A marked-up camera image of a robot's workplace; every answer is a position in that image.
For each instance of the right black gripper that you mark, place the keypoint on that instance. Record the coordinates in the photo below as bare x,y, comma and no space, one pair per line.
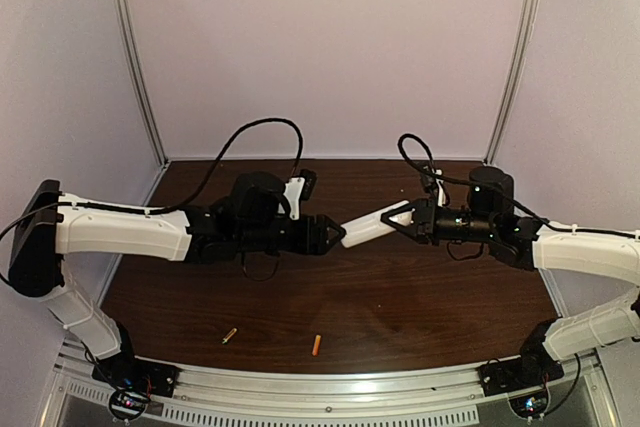
423,222

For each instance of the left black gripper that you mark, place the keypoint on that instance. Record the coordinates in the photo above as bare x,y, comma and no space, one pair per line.
314,235

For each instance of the white remote control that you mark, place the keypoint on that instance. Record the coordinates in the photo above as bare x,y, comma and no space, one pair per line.
366,228

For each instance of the gold green battery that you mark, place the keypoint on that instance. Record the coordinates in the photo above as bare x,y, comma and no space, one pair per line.
225,340

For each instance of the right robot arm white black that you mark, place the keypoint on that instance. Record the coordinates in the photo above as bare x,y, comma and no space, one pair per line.
534,243

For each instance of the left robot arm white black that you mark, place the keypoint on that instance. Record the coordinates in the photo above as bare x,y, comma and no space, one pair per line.
55,224

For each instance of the orange battery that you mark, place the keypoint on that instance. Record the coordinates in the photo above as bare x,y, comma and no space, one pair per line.
316,345

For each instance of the right circuit board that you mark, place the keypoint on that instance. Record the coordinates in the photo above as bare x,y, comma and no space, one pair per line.
531,405

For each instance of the circuit board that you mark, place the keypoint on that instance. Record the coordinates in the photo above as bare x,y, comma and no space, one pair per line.
531,405
127,405

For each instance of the left circuit board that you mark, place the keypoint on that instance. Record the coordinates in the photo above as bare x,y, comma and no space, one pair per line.
127,405

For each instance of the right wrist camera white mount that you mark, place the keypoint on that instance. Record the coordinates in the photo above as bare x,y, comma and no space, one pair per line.
434,187

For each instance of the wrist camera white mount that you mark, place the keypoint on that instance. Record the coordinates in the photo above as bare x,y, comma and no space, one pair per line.
434,187
297,190

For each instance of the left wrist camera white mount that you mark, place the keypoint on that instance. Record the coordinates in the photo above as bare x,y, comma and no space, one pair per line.
297,190

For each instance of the front aluminium rail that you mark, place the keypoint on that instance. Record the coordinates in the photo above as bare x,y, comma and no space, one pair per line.
450,396

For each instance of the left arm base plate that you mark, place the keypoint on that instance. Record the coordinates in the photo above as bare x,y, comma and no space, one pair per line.
131,373

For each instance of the right aluminium corner post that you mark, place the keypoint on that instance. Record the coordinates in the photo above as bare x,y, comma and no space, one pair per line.
524,32

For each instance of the aluminium corner post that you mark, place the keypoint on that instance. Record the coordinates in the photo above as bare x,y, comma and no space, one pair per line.
134,65
524,32

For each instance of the left aluminium corner post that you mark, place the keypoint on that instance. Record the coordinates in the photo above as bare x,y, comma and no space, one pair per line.
134,65

